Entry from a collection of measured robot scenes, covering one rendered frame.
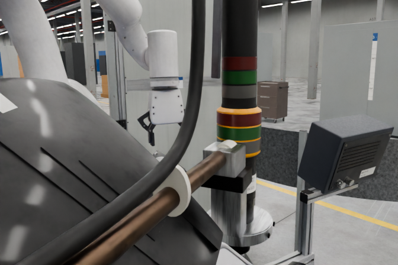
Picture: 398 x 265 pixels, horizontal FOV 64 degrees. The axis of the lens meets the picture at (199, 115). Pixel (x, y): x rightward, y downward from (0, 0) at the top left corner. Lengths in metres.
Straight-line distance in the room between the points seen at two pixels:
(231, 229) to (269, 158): 2.10
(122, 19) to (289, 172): 1.77
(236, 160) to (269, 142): 2.10
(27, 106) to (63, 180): 0.07
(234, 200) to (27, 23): 0.72
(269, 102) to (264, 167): 4.93
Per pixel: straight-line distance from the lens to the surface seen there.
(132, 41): 0.98
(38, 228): 0.22
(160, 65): 0.90
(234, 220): 0.31
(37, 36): 0.90
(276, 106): 7.22
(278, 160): 2.37
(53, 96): 0.32
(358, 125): 1.09
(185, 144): 0.20
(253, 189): 0.33
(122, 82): 2.13
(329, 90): 6.99
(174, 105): 0.92
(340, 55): 6.87
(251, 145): 0.30
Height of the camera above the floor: 1.44
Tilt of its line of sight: 10 degrees down
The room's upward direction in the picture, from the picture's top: 1 degrees counter-clockwise
